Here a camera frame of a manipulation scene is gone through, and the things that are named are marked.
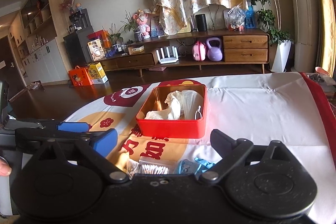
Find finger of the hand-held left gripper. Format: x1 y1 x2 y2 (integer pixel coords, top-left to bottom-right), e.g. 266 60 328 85
16 120 90 133
15 128 92 148

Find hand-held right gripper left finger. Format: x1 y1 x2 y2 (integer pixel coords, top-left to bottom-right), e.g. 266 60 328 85
38 128 130 184

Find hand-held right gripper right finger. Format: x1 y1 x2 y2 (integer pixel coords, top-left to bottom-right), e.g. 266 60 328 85
199 129 292 184

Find printed blue face mask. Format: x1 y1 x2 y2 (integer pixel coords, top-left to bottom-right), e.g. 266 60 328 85
175 159 201 175

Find red tin box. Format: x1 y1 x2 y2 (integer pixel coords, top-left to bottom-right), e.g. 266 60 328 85
136 84 208 139

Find clear cotton swab box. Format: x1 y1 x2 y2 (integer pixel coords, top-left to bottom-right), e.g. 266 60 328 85
138 156 177 175

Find person's left hand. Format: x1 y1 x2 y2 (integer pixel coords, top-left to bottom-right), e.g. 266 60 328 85
0 156 12 177

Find orange gift bag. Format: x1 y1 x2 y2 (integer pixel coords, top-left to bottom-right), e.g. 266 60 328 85
68 66 93 86

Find printed white tablecloth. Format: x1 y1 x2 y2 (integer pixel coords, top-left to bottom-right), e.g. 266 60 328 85
22 72 332 216

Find white crumpled cloth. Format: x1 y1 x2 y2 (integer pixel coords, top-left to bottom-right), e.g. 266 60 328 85
144 90 184 121

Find yellow printed box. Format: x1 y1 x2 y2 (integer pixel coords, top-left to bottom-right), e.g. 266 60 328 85
87 62 109 84

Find dark wooden door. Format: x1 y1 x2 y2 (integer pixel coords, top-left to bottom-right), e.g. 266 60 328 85
0 36 27 94

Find dark grey cabinet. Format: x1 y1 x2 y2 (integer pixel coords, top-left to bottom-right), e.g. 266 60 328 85
63 26 95 69

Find white printed box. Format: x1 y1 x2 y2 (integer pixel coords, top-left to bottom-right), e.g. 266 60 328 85
87 40 104 61

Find purple kettlebell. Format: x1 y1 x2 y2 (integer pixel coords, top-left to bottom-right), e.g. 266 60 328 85
205 37 223 62

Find pink toy suitcase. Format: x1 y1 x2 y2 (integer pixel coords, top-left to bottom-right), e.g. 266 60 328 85
192 41 209 61

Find small orange bag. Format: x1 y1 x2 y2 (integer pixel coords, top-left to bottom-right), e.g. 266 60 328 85
101 30 112 48

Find white router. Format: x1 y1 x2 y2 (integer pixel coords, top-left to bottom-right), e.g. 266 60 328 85
155 47 179 64

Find small leafy potted plant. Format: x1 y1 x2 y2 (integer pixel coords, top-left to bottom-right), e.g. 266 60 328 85
105 27 124 47

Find wooden TV cabinet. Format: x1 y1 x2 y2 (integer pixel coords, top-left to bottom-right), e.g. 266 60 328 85
97 28 271 77

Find white planter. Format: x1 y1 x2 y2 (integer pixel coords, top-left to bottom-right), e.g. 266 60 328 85
270 39 294 73

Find black coffee machine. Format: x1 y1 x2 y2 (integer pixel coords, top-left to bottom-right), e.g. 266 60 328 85
69 9 90 31

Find red cloth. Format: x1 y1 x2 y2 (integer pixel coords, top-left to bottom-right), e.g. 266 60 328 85
299 72 336 140

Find potted plant dark pot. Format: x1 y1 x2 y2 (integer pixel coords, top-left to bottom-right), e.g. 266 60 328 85
121 10 145 43

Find black speaker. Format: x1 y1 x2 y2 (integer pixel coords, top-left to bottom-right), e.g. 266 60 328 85
196 14 208 32

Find pink plush doll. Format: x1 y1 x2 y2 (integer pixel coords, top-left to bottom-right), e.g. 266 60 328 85
133 8 151 39

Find dried flower bouquet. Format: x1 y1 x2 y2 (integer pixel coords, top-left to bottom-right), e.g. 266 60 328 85
59 0 84 16

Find plastic bag of items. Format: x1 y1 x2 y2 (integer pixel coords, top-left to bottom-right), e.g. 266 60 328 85
226 5 247 31

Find pastel printed box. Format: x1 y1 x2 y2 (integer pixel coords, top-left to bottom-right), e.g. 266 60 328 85
150 15 168 38

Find white standing air conditioner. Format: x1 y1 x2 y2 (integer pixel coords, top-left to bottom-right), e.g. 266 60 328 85
282 0 322 72

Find yellow curtain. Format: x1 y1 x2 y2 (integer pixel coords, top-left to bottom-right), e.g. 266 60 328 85
311 0 336 77

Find wooden wall shelf cabinet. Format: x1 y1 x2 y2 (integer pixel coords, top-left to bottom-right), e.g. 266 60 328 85
8 0 72 85

